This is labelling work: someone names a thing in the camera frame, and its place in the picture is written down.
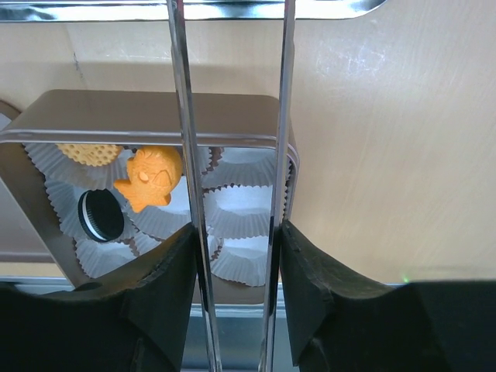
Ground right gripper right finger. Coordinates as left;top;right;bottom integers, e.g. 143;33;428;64
281;222;495;371

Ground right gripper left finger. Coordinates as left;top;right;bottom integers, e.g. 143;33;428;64
1;225;198;371

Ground black sandwich cookie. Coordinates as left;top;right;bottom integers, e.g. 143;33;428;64
77;189;125;243

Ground orange fish cookie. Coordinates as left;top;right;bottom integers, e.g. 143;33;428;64
113;146;183;213

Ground orange waffle cookie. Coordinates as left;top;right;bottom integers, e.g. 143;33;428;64
56;143;123;167

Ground metal tongs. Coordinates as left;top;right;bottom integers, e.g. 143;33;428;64
167;1;296;371

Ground square cookie tin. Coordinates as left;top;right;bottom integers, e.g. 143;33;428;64
1;89;279;286

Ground silver metal tray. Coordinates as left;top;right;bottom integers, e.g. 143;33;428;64
1;1;384;23

